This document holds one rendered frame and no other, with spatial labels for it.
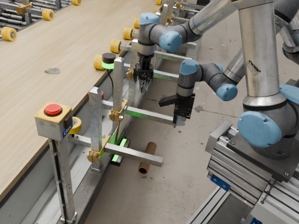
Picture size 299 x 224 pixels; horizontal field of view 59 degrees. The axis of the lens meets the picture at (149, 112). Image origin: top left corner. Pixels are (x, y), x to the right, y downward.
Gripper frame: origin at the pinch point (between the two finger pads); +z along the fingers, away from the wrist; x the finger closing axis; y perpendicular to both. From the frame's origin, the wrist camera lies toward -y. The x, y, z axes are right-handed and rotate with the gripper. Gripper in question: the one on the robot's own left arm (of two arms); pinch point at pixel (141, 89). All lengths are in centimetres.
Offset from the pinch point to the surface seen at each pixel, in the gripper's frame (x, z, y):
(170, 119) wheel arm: 14.9, 13.1, 5.5
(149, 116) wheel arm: 5.1, 13.8, 2.6
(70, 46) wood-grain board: -42, 9, -63
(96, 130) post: -19.1, 3.6, 25.0
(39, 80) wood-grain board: -51, 9, -19
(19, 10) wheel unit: -86, 4, -112
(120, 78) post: -9.9, -6.6, 1.7
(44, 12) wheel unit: -66, 2, -107
